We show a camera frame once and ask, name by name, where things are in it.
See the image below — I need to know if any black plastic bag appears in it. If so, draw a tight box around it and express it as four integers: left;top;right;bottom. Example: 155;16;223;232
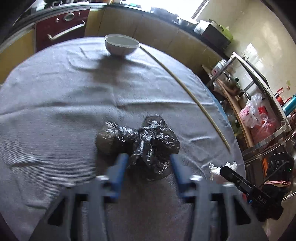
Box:
95;115;181;181

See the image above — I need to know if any pink white plastic bag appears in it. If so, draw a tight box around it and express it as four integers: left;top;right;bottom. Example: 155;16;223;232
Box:
239;93;278;144

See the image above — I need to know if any metal storage shelf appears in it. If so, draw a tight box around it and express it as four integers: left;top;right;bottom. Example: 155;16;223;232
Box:
203;52;295;162

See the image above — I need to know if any teal thermos bottle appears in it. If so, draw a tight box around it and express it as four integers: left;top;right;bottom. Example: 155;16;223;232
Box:
282;94;296;116

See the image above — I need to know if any grey tablecloth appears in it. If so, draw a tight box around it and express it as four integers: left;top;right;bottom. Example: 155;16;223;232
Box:
1;38;246;240

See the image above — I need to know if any long wooden stick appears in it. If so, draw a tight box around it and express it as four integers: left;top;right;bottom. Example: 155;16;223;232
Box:
139;45;232;151

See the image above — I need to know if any white ceramic bowl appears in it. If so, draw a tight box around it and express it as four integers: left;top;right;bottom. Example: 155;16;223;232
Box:
104;34;140;57

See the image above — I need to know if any red built-in oven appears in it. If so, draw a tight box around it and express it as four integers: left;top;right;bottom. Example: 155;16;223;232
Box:
36;9;90;52

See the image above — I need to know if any black microwave oven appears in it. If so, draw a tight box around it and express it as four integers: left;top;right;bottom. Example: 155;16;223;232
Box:
193;20;231;51

